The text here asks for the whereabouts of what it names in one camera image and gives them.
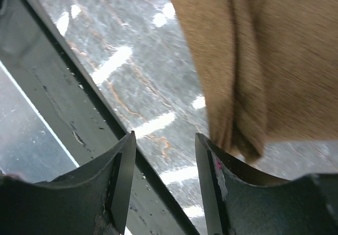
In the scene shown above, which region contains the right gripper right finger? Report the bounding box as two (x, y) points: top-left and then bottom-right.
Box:
(195, 133), (337, 234)

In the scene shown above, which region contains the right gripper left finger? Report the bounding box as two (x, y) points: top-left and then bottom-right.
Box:
(1, 133), (136, 234)

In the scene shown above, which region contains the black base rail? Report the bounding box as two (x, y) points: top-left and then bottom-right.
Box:
(0, 0), (201, 235)

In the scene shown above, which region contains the brown cloth napkin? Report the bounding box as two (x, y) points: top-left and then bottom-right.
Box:
(171, 0), (337, 163)

